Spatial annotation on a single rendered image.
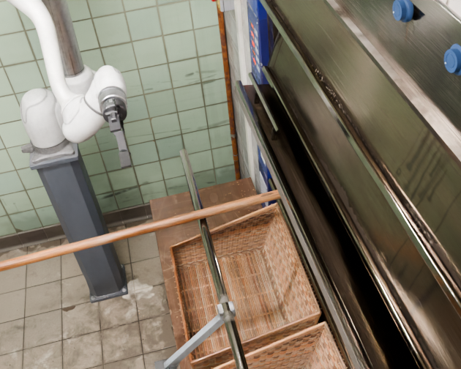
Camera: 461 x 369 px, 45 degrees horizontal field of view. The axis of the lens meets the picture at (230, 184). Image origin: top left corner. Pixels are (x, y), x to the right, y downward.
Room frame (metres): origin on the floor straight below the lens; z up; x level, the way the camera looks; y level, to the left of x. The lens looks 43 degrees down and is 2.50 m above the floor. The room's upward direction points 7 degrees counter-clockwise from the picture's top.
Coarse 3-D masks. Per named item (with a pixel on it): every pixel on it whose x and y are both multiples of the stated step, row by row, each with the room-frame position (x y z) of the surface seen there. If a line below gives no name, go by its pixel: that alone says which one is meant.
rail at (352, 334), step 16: (240, 96) 1.55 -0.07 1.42; (256, 128) 1.36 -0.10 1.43; (272, 160) 1.20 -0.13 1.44; (288, 192) 1.06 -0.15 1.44; (304, 224) 0.94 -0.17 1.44; (304, 240) 0.90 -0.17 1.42; (320, 256) 0.84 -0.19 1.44; (320, 272) 0.79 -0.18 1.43; (336, 288) 0.74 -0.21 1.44; (336, 304) 0.70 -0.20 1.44; (352, 336) 0.62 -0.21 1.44; (368, 368) 0.54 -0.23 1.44
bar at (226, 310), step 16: (192, 176) 1.46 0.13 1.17; (192, 192) 1.38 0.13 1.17; (208, 240) 1.16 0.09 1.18; (208, 256) 1.10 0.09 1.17; (224, 288) 0.97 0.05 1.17; (224, 304) 0.92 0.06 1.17; (224, 320) 0.87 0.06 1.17; (208, 336) 0.89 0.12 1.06; (176, 352) 0.89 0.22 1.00; (240, 352) 0.76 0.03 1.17; (160, 368) 0.87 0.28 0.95; (176, 368) 0.88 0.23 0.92; (240, 368) 0.72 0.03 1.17
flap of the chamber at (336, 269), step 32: (288, 128) 1.38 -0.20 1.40; (288, 160) 1.22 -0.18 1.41; (320, 192) 1.09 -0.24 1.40; (320, 224) 0.96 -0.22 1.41; (352, 256) 0.85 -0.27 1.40; (352, 288) 0.75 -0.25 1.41; (352, 320) 0.67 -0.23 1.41; (384, 320) 0.67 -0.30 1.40; (352, 352) 0.59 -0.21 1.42; (384, 352) 0.59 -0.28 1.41
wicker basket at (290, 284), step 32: (224, 224) 1.57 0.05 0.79; (192, 256) 1.55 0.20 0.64; (224, 256) 1.56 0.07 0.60; (256, 256) 1.55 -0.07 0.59; (288, 256) 1.37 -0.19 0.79; (192, 288) 1.42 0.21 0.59; (256, 288) 1.38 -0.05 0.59; (288, 288) 1.28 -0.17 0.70; (192, 320) 1.27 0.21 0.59; (256, 320) 1.23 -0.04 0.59; (288, 320) 1.20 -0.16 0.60; (192, 352) 1.12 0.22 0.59; (224, 352) 1.01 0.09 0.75
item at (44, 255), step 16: (272, 192) 1.30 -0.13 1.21; (208, 208) 1.27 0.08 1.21; (224, 208) 1.26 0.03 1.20; (240, 208) 1.27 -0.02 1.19; (144, 224) 1.23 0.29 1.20; (160, 224) 1.22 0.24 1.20; (176, 224) 1.23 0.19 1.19; (96, 240) 1.19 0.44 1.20; (112, 240) 1.19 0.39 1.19; (32, 256) 1.16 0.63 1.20; (48, 256) 1.16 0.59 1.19
